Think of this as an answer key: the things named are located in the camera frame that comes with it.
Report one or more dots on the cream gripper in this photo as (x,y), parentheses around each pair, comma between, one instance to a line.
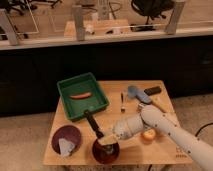
(107,138)

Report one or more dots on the green plastic tray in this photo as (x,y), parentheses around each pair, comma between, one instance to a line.
(74,108)

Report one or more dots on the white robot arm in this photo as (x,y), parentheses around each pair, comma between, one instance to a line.
(153,117)

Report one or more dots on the yellow red apple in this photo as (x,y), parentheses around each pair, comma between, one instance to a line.
(149,135)

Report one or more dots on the white crumpled cloth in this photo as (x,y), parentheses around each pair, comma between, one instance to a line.
(66,147)

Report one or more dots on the orange carrot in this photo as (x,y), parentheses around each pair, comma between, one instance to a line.
(81,96)

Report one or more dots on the black rectangular block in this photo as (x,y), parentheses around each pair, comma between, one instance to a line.
(153,90)

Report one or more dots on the black office chair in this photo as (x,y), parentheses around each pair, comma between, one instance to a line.
(152,8)

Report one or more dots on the wooden handled tool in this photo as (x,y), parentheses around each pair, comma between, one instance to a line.
(158,104)

